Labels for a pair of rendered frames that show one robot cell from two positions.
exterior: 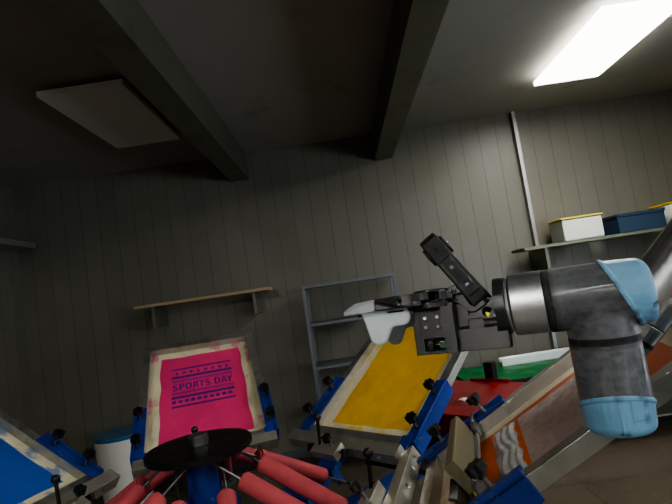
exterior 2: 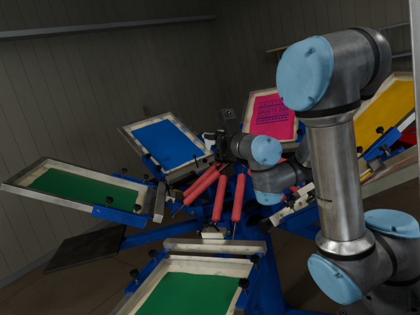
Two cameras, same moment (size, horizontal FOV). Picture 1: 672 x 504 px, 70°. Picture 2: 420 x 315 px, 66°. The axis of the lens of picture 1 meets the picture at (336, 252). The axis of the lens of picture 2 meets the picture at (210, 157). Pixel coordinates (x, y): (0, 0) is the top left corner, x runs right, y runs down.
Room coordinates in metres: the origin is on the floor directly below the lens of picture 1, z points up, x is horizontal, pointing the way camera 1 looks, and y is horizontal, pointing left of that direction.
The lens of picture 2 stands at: (-0.14, -0.76, 1.90)
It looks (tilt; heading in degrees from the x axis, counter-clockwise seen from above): 16 degrees down; 43
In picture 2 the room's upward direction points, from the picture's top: 14 degrees counter-clockwise
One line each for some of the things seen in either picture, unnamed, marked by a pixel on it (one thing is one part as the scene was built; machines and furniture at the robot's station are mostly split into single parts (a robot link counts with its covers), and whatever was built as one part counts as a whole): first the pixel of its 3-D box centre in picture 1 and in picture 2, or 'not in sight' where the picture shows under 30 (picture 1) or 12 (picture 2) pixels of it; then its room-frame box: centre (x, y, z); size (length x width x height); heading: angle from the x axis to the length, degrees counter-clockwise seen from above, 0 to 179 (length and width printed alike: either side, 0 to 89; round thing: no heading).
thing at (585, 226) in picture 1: (575, 229); not in sight; (5.07, -2.53, 1.99); 0.44 x 0.36 x 0.24; 90
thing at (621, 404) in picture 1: (611, 379); (271, 180); (0.58, -0.30, 1.55); 0.11 x 0.08 x 0.11; 156
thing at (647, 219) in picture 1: (631, 223); not in sight; (5.07, -3.11, 1.97); 0.50 x 0.37 x 0.20; 90
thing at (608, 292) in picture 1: (597, 297); (260, 150); (0.57, -0.29, 1.65); 0.11 x 0.08 x 0.09; 66
